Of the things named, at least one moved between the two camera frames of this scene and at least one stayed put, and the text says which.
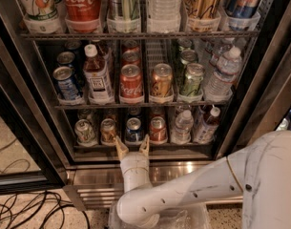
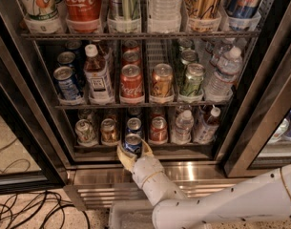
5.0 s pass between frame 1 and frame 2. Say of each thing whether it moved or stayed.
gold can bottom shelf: stayed
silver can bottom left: stayed
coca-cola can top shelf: stayed
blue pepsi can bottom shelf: moved
